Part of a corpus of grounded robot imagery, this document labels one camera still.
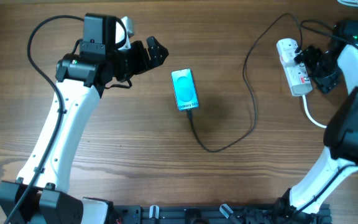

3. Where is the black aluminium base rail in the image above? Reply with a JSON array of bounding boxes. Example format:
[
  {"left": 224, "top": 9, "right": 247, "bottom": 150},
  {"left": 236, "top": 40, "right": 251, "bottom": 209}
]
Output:
[{"left": 114, "top": 204, "right": 333, "bottom": 224}]

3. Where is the black usb charging cable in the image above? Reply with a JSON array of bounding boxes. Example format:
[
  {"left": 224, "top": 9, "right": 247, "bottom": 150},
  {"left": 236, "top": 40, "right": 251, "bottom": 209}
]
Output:
[{"left": 186, "top": 12, "right": 304, "bottom": 154}]

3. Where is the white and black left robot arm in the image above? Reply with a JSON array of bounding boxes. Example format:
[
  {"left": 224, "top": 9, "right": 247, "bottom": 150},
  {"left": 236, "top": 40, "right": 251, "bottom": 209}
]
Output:
[{"left": 0, "top": 13, "right": 168, "bottom": 223}]

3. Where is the white power strip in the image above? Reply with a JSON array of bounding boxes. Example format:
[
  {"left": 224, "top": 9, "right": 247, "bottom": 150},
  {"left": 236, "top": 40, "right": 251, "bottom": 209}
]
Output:
[{"left": 276, "top": 38, "right": 313, "bottom": 96}]

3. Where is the smartphone with cyan screen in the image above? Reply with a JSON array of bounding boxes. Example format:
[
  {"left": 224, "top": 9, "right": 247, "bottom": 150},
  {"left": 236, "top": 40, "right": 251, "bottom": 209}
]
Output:
[{"left": 171, "top": 68, "right": 199, "bottom": 111}]

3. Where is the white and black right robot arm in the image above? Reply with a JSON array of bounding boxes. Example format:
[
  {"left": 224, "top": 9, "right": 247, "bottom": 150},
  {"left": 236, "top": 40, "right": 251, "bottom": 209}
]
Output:
[{"left": 270, "top": 19, "right": 358, "bottom": 223}]

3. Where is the white charger plug adapter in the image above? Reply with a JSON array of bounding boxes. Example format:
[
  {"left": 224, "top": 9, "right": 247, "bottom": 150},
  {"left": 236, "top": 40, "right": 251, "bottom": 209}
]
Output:
[{"left": 278, "top": 49, "right": 298, "bottom": 68}]

